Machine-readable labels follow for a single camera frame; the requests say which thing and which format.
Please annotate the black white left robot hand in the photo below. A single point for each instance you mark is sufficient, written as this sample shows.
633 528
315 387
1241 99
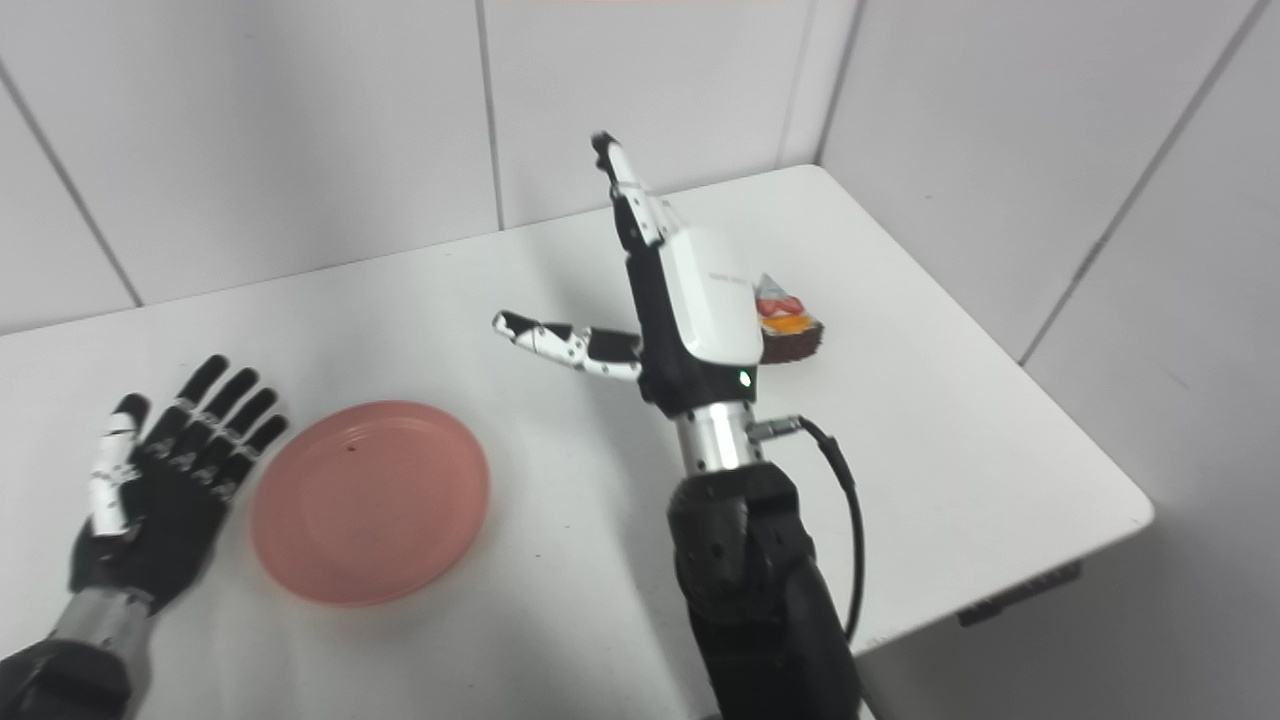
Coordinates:
160 530

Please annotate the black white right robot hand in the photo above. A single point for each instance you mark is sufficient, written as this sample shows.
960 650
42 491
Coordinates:
710 300

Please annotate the chocolate cake slice with fruit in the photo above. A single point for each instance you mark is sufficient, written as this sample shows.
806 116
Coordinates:
795 340

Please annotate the pink round plate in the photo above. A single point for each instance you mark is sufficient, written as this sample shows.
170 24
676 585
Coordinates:
370 505

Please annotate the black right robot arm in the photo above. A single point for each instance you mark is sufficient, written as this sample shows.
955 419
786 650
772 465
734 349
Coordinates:
750 580

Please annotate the black under-table bracket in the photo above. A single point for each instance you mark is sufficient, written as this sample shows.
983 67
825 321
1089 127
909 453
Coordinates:
1020 595

